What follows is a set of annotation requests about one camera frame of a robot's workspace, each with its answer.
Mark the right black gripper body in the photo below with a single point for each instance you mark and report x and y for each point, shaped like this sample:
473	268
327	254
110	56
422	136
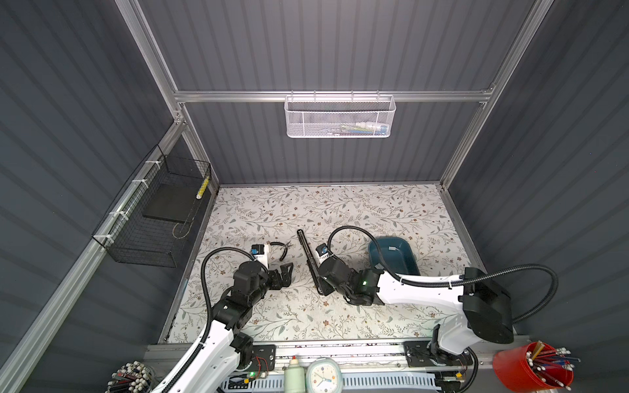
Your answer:
326	287

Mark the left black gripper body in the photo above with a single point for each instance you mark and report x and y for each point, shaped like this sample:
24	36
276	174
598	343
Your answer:
272	281

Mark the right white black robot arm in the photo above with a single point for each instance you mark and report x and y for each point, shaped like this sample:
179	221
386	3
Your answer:
481	308

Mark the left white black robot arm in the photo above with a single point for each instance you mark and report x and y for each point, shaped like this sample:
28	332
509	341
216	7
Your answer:
222	348

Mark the black pliers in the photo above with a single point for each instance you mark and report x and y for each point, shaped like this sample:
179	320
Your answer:
284	246

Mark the teal plastic tray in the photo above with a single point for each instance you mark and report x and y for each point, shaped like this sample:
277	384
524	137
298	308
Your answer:
396	252

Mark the pale green glue bottle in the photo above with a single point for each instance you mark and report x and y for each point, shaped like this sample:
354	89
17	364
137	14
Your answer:
294	377

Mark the mint analog clock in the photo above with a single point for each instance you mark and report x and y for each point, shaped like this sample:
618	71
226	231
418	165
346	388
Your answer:
324	376

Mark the yellow marker in basket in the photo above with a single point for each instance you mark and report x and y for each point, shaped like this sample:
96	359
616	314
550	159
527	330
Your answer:
203	187

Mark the black notebook in basket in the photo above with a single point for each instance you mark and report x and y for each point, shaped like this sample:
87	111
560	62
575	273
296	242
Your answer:
176	204

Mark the clear cup of pens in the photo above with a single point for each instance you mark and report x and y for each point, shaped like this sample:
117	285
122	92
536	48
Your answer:
135	377

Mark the red pencil cup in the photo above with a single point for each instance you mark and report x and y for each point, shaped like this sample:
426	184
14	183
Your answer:
535	367

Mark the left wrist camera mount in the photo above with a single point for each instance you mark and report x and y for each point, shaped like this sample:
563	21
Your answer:
261	253

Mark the black wire basket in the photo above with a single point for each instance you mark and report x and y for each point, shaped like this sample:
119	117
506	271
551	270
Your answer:
130	238

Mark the white wire mesh basket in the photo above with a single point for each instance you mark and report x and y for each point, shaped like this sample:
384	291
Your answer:
339	116

